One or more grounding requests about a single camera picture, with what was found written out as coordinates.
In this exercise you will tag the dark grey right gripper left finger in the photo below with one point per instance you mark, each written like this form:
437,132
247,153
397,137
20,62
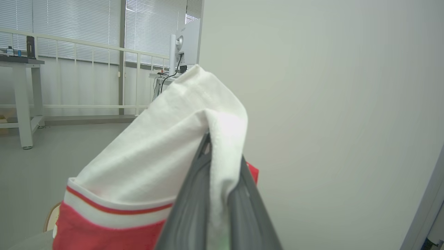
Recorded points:
189,208

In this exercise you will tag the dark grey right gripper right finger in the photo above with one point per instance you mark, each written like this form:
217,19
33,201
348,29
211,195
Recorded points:
249,222

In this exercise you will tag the red white-sleeved t-shirt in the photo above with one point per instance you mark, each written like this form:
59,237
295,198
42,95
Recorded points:
145,163

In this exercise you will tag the small white desk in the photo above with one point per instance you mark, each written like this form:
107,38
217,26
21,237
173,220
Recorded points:
163,81

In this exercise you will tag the light wooden chair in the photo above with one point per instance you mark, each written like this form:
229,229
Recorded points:
50,217

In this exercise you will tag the white computer monitor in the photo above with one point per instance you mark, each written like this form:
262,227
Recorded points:
189,38

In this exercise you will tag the white window blind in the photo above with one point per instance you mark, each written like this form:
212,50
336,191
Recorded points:
69,21
152,27

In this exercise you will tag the white metal railing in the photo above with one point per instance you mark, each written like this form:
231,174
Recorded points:
93,45

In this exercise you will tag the white table with grey top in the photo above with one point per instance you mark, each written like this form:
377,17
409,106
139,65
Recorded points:
24,104

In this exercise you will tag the black upright device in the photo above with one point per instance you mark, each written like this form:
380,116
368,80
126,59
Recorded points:
30,47

